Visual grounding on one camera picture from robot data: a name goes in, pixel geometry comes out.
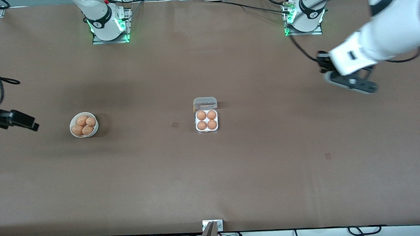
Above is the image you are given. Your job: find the clear plastic egg box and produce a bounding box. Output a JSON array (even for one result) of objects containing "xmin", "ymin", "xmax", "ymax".
[{"xmin": 193, "ymin": 96, "xmax": 220, "ymax": 135}]

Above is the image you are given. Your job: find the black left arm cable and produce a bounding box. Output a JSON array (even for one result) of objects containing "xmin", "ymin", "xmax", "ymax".
[{"xmin": 285, "ymin": 0, "xmax": 420, "ymax": 70}]

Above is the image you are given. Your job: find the white round bowl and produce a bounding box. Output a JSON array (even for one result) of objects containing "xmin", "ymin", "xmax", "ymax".
[{"xmin": 69, "ymin": 111, "xmax": 100, "ymax": 139}]

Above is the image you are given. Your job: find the black looped floor cable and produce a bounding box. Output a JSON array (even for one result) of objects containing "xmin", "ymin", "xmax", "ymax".
[{"xmin": 348, "ymin": 224, "xmax": 382, "ymax": 236}]

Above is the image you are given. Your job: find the long black table cable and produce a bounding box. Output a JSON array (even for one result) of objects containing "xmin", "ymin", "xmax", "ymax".
[{"xmin": 203, "ymin": 0, "xmax": 292, "ymax": 19}]

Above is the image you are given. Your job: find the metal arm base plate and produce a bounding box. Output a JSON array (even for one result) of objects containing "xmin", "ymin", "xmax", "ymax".
[
  {"xmin": 282, "ymin": 0, "xmax": 323, "ymax": 37},
  {"xmin": 90, "ymin": 8, "xmax": 134, "ymax": 45}
]

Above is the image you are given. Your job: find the small metal bracket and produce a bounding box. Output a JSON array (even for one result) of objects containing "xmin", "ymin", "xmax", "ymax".
[{"xmin": 202, "ymin": 219, "xmax": 224, "ymax": 232}]

